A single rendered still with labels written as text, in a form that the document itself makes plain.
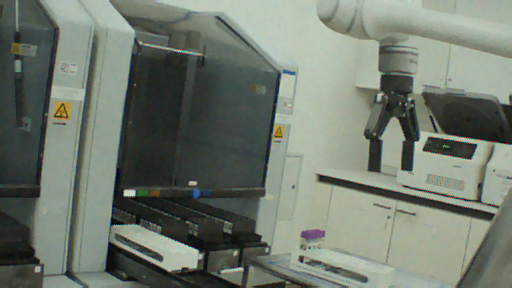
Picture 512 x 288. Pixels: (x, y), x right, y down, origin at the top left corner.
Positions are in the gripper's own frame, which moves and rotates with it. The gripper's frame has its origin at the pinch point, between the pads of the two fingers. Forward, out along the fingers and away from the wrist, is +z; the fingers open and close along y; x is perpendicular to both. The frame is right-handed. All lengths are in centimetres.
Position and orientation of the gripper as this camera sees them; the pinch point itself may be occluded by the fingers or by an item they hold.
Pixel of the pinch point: (391, 166)
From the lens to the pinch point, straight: 139.2
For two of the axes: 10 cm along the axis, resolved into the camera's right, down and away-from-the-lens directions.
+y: 7.2, 0.3, 6.9
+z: -0.7, 10.0, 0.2
